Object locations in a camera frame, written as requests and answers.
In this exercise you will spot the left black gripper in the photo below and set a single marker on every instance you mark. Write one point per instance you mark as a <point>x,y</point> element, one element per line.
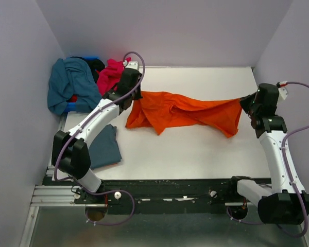
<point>139,93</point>

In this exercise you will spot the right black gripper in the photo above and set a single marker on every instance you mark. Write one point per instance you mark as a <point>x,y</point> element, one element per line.
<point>244,102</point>

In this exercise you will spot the orange t shirt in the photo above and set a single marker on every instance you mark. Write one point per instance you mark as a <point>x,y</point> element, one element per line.
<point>162,110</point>

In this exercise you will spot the grey blue t shirt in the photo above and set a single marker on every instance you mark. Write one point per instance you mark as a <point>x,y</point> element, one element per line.
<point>104,149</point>

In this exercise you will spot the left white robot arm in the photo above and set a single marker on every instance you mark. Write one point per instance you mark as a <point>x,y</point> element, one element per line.
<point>70,153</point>

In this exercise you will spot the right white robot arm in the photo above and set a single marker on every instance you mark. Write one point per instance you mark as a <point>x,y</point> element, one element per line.
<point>287,202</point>

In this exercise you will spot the magenta pink t shirt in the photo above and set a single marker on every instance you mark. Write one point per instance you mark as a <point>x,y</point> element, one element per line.
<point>110,75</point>

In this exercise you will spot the black t shirt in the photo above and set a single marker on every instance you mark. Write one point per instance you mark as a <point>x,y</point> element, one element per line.
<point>95,65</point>

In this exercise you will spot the teal blue t shirt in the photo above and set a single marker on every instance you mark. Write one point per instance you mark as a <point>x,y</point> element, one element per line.
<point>72,77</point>

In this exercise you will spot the blue plastic bin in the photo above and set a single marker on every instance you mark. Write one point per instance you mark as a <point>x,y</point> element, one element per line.
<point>71,104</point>

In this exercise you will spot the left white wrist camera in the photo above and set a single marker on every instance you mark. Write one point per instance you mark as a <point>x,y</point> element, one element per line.
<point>131,64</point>

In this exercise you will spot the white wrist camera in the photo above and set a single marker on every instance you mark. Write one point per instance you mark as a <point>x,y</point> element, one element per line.
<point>283,92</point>
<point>131,64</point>

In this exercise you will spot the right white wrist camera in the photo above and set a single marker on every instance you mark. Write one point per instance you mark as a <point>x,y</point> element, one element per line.
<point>283,92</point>

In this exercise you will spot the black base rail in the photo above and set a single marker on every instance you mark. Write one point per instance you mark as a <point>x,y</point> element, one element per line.
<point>159,196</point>

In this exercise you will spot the aluminium frame rail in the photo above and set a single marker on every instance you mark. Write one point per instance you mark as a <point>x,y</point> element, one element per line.
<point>51,196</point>

